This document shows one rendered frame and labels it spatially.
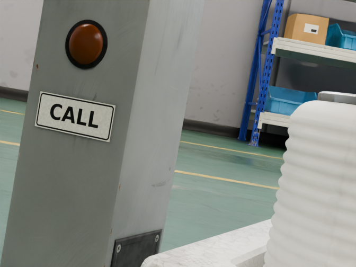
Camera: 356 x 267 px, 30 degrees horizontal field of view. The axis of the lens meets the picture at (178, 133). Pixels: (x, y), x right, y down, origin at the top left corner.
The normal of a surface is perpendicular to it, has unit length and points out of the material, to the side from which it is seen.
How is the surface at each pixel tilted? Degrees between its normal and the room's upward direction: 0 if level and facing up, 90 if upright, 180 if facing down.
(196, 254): 0
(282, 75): 90
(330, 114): 57
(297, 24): 89
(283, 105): 95
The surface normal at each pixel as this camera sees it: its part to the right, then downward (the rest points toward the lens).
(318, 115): -0.71, -0.54
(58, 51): -0.42, -0.03
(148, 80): 0.89, 0.18
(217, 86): 0.06, 0.07
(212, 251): 0.18, -0.98
